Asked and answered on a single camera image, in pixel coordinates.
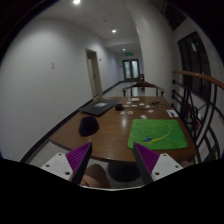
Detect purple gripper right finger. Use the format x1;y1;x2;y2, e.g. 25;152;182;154
132;142;184;186

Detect glass double door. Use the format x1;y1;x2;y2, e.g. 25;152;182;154
122;59;139;81

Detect black metal railing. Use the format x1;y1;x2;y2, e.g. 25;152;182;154
172;80;224;163

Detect wooden armchair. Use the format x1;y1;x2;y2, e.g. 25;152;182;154
122;81;165;97

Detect black laptop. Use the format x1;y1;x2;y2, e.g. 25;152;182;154
80;99;119;116

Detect white paper with pen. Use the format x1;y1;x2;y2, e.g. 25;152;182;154
166;110;179;118

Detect wooden stair handrail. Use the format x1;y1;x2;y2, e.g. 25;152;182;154
173;70;224;91

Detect dark window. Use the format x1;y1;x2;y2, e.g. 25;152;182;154
178;32;211;100

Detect green mouse pad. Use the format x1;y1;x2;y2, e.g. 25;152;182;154
127;119;188;150

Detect small black box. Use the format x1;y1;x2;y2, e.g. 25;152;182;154
115;104;123;111

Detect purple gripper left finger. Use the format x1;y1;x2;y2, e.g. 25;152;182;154
41;141;93;185

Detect black round table base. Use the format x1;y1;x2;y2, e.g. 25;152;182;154
108;161;140;182

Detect wooden door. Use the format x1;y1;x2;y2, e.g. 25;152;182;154
86;49;102;97

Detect brown wooden stool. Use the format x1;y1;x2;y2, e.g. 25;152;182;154
80;164;111;189

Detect black computer mouse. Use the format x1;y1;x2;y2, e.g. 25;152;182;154
78;116;99;137

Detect green exit sign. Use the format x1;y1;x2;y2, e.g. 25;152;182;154
125;52;133;56

